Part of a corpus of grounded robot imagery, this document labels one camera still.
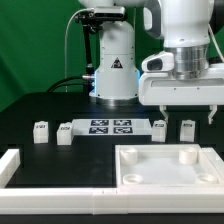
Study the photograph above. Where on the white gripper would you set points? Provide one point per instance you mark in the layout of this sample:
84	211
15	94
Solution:
158	87

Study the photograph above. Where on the white square tabletop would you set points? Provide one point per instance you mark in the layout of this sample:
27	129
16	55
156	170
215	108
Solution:
169	167

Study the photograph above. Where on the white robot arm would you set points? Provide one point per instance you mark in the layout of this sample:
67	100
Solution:
179	75

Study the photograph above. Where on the white obstacle fence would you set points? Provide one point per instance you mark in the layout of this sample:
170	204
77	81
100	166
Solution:
97	200

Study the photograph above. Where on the white marker base plate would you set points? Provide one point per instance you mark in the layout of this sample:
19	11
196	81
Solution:
110	127

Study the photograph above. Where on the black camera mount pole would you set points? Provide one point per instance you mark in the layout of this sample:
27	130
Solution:
90	26

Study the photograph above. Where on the grey rear camera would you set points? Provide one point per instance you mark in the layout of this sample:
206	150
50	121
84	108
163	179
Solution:
108	13

